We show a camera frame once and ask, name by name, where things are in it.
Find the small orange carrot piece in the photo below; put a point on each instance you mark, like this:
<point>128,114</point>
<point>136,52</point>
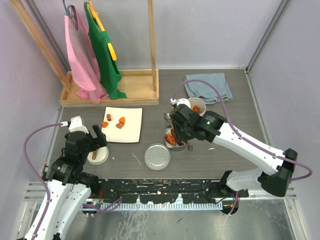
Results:
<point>104,124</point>

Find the round metal tin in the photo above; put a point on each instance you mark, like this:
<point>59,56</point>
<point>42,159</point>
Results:
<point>176,147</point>

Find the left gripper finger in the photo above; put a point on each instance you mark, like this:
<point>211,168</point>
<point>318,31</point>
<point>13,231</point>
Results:
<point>101,142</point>
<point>97,130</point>

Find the white square plate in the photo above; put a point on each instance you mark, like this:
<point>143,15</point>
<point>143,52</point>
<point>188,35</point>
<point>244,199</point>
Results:
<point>131,131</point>

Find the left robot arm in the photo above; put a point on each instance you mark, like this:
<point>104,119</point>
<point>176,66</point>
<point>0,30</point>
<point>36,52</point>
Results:
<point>68,186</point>

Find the yellow hanger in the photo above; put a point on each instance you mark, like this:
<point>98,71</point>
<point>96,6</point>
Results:
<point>95,15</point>

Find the green apron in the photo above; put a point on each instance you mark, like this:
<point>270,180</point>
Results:
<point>109,71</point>

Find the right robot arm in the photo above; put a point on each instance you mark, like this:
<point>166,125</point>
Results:
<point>275,167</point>

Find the white lid brown handle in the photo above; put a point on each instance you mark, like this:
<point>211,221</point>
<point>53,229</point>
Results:
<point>98,156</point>

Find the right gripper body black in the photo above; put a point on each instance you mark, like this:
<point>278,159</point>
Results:
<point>183,132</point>

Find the striped bacon roll piece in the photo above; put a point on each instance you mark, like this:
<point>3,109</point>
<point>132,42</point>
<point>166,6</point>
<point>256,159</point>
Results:
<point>108,116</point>

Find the brown fried piece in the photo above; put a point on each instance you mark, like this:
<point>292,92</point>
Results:
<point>173,132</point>

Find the orange fried chicken piece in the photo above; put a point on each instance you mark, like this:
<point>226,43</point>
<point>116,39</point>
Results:
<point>170,139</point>

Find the wooden clothes rack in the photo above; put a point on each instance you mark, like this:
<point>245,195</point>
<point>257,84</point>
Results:
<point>140,85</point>

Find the pink apron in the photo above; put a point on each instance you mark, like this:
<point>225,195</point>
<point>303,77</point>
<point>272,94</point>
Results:
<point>82,59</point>

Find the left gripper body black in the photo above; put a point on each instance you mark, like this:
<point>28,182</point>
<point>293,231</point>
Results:
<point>91,145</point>

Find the metal tongs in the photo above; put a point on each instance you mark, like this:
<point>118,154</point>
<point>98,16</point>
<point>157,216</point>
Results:
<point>189,145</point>

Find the orange striped sushi piece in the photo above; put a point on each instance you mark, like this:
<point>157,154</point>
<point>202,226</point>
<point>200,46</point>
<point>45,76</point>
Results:
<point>120,125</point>

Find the blue cloth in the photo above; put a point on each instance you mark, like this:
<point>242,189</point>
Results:
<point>204,92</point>

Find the white cylindrical container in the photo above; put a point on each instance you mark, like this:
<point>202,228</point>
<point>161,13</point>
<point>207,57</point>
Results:
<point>194,101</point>

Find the orange triangular food piece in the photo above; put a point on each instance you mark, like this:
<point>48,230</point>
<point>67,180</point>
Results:
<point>122,119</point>

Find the round metal tin lid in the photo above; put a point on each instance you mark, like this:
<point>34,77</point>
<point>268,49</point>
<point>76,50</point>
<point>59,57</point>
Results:
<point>157,157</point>

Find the orange shrimp piece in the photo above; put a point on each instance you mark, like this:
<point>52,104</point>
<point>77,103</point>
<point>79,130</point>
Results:
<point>196,109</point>

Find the grey hanger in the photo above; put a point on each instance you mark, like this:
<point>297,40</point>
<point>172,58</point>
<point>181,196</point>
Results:
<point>71,12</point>

